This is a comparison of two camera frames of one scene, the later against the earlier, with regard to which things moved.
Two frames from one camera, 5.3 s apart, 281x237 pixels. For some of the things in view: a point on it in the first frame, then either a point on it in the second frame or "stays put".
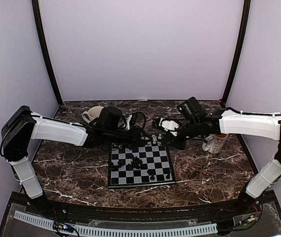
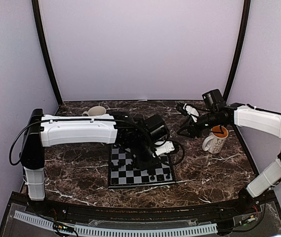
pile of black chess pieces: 135,163 stays put
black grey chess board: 149,164 stays put
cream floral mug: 93,112 stays put
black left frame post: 44,50 stays put
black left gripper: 136,140 -> 143,165
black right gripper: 174,142 -> 191,126
